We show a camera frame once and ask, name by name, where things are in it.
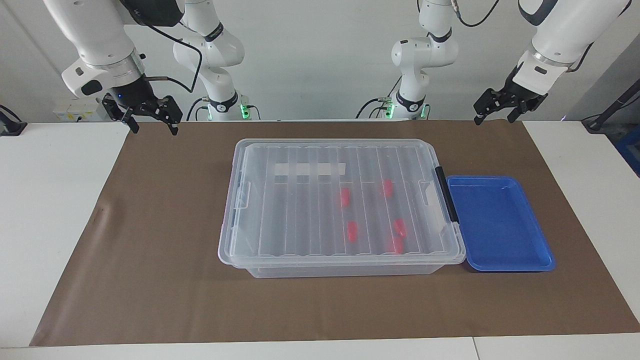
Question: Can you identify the clear ribbed plastic lid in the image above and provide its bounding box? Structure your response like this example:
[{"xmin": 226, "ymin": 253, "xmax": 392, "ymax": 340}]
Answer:
[{"xmin": 218, "ymin": 139, "xmax": 467, "ymax": 266}]

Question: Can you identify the white power socket box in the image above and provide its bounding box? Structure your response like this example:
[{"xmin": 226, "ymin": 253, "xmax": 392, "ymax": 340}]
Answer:
[{"xmin": 52, "ymin": 97, "xmax": 108, "ymax": 122}]

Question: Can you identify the blue plastic tray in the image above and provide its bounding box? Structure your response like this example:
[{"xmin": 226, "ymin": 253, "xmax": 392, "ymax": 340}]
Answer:
[{"xmin": 445, "ymin": 175, "xmax": 557, "ymax": 272}]

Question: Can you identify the clear plastic storage box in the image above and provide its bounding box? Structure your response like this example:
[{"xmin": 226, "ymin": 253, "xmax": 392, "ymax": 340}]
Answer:
[{"xmin": 220, "ymin": 140, "xmax": 466, "ymax": 279}]

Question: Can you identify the black stand leg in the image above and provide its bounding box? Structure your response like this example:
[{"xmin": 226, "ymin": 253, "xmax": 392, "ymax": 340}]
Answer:
[{"xmin": 582, "ymin": 77, "xmax": 640, "ymax": 133}]

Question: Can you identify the black table clamp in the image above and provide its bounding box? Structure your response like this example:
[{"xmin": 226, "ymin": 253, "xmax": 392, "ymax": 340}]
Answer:
[{"xmin": 0, "ymin": 104, "xmax": 28, "ymax": 137}]

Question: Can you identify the blue crate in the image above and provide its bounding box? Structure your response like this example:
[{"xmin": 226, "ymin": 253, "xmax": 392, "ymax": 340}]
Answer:
[{"xmin": 615, "ymin": 125, "xmax": 640, "ymax": 178}]

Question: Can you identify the brown paper mat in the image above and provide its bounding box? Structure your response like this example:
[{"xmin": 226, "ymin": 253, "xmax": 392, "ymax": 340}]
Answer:
[{"xmin": 29, "ymin": 120, "xmax": 640, "ymax": 347}]

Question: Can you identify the white tape strip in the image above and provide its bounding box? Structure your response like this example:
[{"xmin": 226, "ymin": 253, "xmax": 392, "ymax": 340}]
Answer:
[{"xmin": 276, "ymin": 162, "xmax": 347, "ymax": 177}]

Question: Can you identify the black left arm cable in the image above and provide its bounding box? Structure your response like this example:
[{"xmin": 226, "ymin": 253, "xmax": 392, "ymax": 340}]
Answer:
[{"xmin": 452, "ymin": 0, "xmax": 501, "ymax": 28}]

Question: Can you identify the black box latch handle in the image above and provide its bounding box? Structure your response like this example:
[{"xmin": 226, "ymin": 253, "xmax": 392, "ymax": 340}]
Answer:
[{"xmin": 434, "ymin": 166, "xmax": 460, "ymax": 224}]

